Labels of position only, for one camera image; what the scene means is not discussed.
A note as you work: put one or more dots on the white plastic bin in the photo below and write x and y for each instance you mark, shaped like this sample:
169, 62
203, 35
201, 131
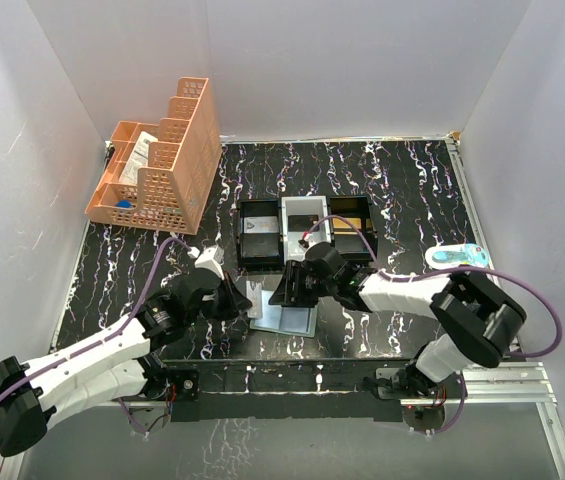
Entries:
299, 214

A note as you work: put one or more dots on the white paper packet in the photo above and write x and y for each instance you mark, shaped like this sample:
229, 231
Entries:
137, 158

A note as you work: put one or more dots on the silver card with magnetic stripe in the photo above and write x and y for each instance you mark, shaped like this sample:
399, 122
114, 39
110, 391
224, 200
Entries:
261, 225

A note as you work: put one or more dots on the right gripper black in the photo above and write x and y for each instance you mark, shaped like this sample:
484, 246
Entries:
290, 292

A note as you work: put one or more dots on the patterned silver card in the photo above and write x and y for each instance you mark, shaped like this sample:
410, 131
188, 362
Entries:
254, 295

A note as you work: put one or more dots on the black bin with gold card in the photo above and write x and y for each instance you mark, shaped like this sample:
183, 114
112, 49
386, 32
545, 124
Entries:
354, 234

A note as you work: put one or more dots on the black card in white bin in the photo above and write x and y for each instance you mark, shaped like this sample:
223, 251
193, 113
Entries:
301, 223

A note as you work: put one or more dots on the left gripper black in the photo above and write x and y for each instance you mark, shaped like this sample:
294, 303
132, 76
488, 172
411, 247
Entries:
236, 303

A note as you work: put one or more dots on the black bin with white card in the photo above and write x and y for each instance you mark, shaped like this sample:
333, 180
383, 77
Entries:
259, 252

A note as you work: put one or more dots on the blue small object in organizer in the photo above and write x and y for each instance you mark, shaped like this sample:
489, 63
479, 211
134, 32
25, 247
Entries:
124, 204

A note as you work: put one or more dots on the gold card in black bin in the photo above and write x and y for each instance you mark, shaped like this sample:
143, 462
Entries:
347, 223

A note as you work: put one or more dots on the green card holder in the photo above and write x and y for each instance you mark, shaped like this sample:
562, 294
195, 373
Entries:
291, 321

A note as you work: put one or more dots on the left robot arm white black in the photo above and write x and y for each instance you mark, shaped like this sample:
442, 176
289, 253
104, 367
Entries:
37, 394

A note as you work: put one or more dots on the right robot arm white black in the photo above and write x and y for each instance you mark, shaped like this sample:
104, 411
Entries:
479, 319

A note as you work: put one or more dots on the peach plastic desk organizer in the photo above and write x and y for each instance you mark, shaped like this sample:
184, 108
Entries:
172, 191

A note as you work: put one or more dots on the blue white oval package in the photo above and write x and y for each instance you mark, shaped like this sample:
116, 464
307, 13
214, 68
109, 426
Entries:
451, 256

